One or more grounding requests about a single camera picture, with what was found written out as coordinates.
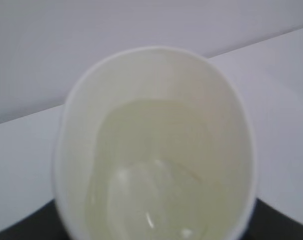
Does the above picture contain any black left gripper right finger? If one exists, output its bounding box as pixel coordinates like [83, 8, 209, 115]
[242, 199, 303, 240]

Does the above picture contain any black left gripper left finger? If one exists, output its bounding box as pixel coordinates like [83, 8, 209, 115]
[0, 200, 70, 240]

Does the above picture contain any white paper cup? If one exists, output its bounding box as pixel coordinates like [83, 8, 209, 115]
[52, 46, 257, 240]

